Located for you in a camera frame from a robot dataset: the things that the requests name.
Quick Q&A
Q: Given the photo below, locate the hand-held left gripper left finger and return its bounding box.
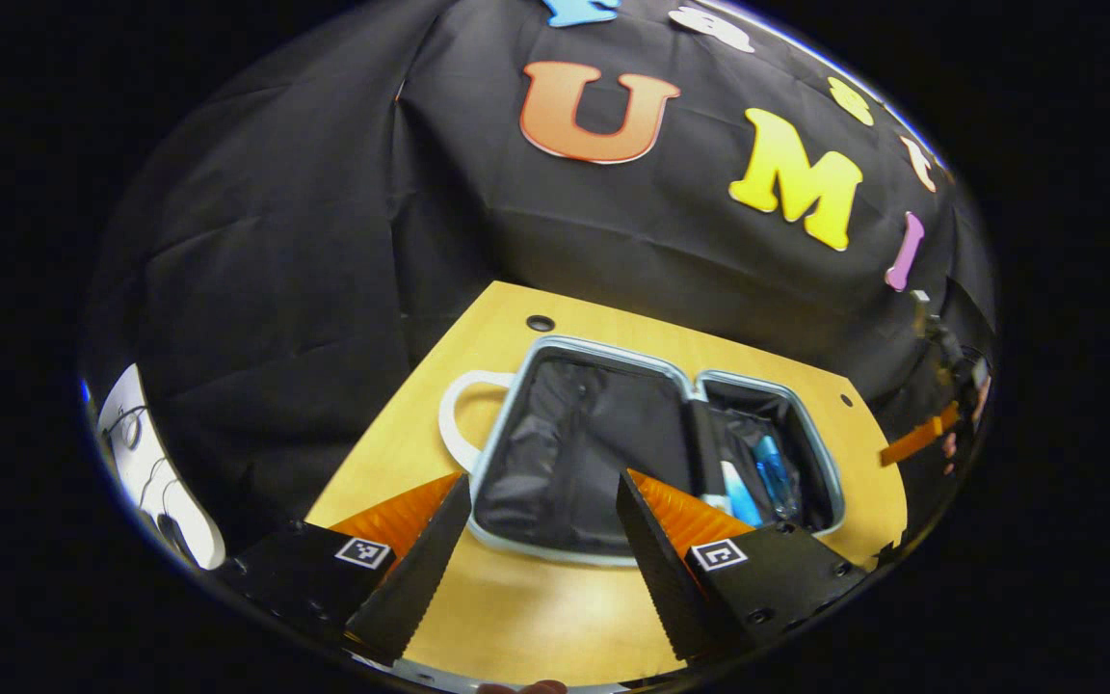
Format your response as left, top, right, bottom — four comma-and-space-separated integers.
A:
216, 471, 473, 668

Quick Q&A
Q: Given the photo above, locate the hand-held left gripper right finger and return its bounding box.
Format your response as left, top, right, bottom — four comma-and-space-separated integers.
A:
616, 468, 871, 663

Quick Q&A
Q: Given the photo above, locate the pale blue skin care tube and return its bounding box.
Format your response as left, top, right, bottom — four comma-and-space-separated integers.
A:
717, 460, 765, 529

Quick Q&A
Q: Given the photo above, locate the light blue suitcase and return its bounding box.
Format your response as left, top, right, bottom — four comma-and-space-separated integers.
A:
437, 334, 847, 568

